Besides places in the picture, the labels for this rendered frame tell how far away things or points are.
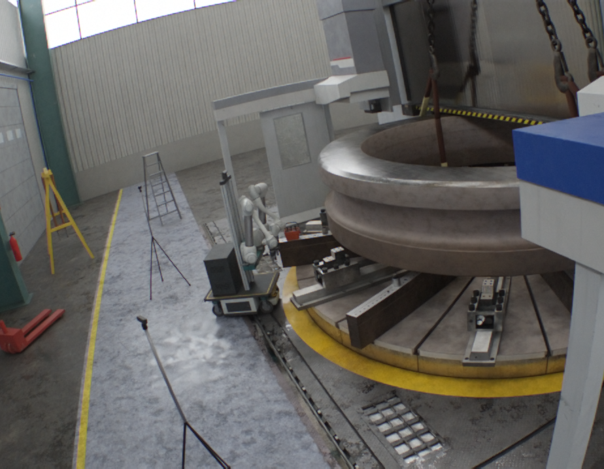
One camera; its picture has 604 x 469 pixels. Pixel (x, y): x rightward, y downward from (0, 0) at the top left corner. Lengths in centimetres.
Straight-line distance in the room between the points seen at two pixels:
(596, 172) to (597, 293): 40
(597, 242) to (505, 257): 318
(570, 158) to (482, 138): 746
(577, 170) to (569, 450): 113
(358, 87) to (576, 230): 725
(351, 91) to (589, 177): 727
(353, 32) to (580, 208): 746
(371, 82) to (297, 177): 248
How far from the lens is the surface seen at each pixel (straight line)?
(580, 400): 185
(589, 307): 164
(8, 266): 1013
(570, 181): 150
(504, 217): 463
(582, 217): 151
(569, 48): 654
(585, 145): 143
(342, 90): 842
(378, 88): 880
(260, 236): 664
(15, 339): 779
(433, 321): 513
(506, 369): 468
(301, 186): 976
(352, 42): 863
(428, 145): 853
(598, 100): 394
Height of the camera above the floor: 298
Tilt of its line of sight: 19 degrees down
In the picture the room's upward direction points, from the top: 11 degrees counter-clockwise
